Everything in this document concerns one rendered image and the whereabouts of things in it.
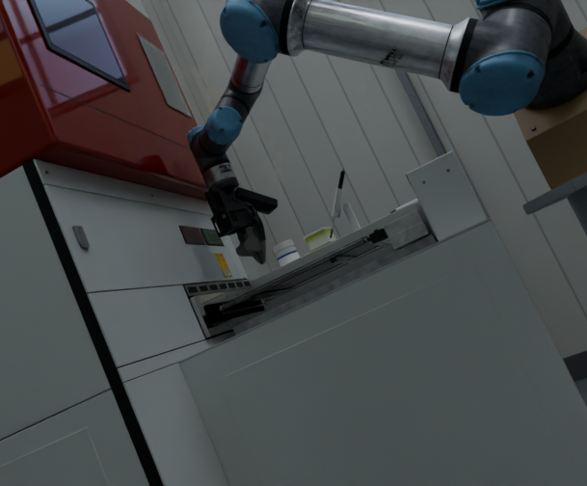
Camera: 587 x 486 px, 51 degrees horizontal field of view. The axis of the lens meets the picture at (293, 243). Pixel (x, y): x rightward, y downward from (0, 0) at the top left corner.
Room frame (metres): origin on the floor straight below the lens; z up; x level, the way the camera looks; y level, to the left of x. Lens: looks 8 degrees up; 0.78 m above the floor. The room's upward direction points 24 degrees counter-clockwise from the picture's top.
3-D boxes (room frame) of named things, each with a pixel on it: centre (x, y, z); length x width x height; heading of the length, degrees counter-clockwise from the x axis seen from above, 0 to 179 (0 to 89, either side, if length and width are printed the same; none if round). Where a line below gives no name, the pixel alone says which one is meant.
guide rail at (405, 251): (1.39, -0.04, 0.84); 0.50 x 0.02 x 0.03; 78
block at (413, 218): (1.33, -0.23, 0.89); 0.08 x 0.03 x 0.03; 78
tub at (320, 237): (1.90, -0.08, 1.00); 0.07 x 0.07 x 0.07; 68
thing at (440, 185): (1.38, -0.35, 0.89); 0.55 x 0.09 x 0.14; 168
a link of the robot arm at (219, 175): (1.46, 0.09, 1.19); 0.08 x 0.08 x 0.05
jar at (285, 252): (2.01, 0.03, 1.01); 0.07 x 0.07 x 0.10
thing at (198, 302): (1.55, 0.20, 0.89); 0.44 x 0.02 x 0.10; 168
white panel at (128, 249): (1.38, 0.26, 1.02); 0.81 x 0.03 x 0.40; 168
